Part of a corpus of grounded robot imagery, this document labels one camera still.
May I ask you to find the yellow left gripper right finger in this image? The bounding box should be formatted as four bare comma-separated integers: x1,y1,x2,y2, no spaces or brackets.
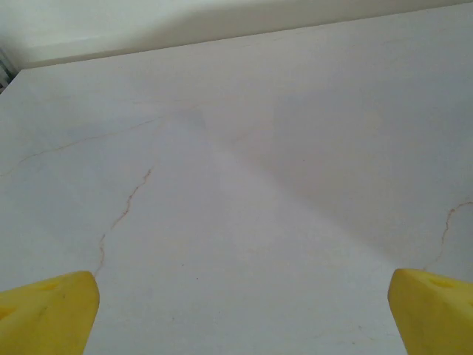
387,268,473,355

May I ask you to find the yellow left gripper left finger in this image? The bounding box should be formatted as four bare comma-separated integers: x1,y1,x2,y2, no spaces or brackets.
0,271,101,355

